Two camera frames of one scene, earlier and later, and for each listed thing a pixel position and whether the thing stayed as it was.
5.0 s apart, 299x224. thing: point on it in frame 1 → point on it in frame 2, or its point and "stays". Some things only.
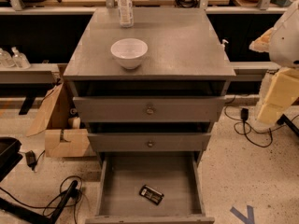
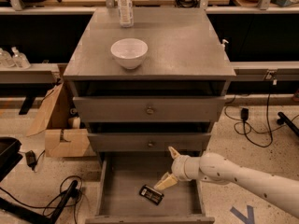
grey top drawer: (146, 109) stays
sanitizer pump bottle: (20, 60) stays
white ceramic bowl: (130, 51) stays
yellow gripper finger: (263, 43) → (185, 167)
